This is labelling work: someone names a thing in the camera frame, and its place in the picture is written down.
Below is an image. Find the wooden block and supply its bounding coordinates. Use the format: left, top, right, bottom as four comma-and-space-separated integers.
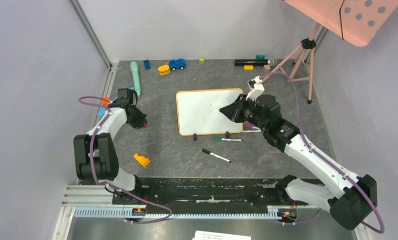
263, 64, 272, 73

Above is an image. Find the pink tripod stand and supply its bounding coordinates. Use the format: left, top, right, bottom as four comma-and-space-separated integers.
271, 23, 321, 104

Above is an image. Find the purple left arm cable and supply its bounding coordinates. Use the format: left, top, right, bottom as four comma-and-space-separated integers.
78, 96, 174, 225

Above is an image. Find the black capped marker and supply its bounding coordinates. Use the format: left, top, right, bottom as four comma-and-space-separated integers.
202, 148, 232, 163

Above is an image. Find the black microphone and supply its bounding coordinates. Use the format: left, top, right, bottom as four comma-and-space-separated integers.
234, 58, 278, 67

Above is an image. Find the yellow framed whiteboard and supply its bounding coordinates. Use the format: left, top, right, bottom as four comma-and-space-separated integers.
175, 88, 243, 136

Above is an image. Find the blue toy crayon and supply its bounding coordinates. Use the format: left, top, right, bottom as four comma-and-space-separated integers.
97, 87, 138, 118

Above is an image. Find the orange wedge toy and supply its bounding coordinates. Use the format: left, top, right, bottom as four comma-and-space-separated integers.
133, 153, 150, 168

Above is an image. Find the dark blue block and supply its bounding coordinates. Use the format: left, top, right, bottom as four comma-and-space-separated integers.
143, 59, 151, 70

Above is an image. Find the green capped marker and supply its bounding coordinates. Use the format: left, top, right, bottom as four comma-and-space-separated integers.
212, 137, 243, 142

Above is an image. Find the orange small toy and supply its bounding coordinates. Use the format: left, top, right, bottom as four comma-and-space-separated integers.
101, 97, 112, 107

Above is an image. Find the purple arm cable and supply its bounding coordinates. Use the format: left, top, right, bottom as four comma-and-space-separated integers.
260, 71, 386, 235
78, 96, 174, 225

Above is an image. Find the purple capped marker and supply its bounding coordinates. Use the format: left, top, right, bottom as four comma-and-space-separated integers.
243, 124, 259, 130

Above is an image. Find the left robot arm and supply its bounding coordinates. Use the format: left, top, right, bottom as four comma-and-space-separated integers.
73, 88, 148, 204

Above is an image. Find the pink perforated panel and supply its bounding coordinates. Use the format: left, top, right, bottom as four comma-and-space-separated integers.
285, 0, 398, 47

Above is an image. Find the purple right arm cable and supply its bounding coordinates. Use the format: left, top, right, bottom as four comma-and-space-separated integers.
260, 71, 386, 235

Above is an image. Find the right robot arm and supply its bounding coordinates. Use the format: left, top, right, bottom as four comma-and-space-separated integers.
219, 94, 378, 230

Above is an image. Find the blue toy car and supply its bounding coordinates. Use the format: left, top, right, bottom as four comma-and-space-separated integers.
169, 58, 186, 71

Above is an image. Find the white paper sheet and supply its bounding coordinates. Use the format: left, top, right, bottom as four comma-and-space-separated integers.
192, 230, 251, 240

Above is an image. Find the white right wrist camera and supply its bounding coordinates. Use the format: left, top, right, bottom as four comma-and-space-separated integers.
246, 76, 265, 101

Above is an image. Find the green cube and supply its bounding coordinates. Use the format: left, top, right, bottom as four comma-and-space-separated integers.
199, 57, 205, 65

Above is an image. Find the yellow block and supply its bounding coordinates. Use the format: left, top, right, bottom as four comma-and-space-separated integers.
244, 65, 254, 71

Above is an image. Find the mint green toy crayon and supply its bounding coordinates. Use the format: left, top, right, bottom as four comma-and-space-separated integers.
130, 61, 141, 96

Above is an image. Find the red capped marker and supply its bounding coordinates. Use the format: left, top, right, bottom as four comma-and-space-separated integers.
210, 104, 221, 110

